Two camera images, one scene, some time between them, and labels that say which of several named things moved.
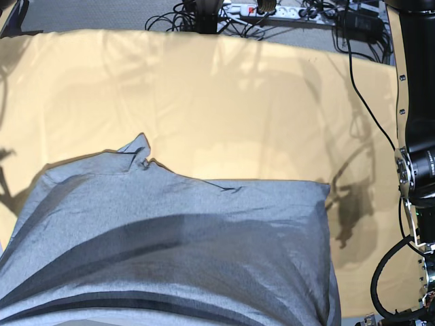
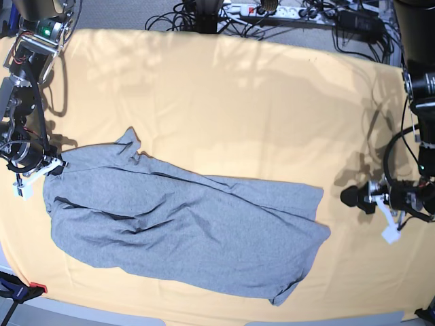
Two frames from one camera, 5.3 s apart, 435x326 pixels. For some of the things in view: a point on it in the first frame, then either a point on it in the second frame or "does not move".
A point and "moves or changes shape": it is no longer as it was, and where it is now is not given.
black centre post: x=206 y=15 does not move
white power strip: x=251 y=11 does not move
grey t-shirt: x=113 y=239 moves or changes shape
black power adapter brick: x=360 y=26 does not move
